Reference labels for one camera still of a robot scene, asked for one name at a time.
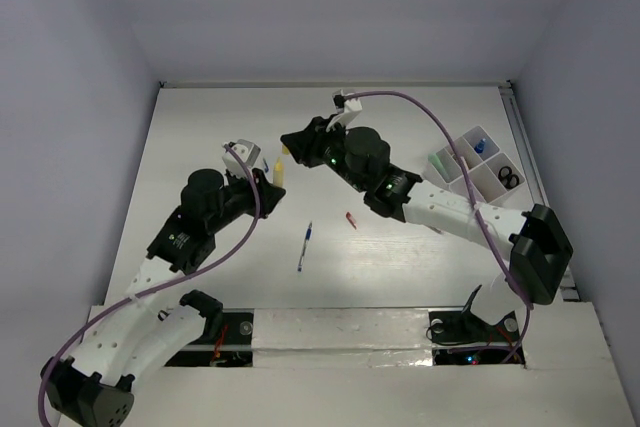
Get red pen cap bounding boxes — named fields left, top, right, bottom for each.
left=345, top=212, right=357, bottom=230

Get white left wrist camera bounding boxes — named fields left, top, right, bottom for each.
left=222, top=139, right=262, bottom=178

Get green highlighter pen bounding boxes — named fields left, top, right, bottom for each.
left=428, top=153, right=449, bottom=183

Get white divided organizer box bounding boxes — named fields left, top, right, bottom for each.
left=422, top=126, right=526, bottom=206

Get blue gel pen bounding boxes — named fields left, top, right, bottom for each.
left=297, top=221, right=313, bottom=273

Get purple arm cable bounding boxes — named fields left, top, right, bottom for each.
left=39, top=146, right=263, bottom=416
left=339, top=90, right=532, bottom=363

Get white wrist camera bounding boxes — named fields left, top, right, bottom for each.
left=222, top=139, right=262, bottom=178
left=327, top=90, right=362, bottom=131

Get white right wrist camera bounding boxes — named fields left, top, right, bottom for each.
left=327, top=90, right=362, bottom=131

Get yellow highlighter pen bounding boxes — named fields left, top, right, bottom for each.
left=273, top=158, right=284, bottom=188

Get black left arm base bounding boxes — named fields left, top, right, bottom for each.
left=192, top=310, right=254, bottom=352

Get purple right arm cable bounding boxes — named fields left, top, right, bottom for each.
left=339, top=90, right=532, bottom=363

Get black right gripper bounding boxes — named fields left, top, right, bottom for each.
left=283, top=112, right=368, bottom=192

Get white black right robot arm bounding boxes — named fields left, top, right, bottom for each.
left=280, top=117, right=573, bottom=339

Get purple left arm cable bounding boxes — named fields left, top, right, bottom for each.
left=39, top=146, right=263, bottom=416

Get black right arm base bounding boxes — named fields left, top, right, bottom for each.
left=426, top=286, right=520, bottom=347

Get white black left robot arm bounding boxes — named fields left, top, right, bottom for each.
left=38, top=168, right=286, bottom=426

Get black handled scissors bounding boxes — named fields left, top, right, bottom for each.
left=498, top=165, right=521, bottom=190

